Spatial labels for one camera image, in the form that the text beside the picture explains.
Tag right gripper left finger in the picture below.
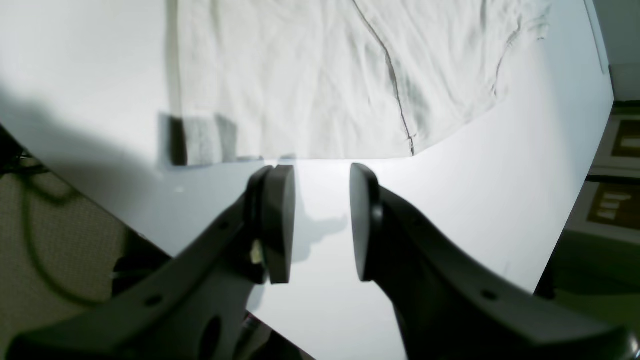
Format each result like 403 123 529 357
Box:
6 165 297 360

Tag light grey T-shirt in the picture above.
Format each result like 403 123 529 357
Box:
172 0 553 167

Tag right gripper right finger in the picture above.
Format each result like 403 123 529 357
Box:
350 163 639 360

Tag cardboard boxes on shelf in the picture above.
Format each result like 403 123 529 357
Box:
584 106 640 242

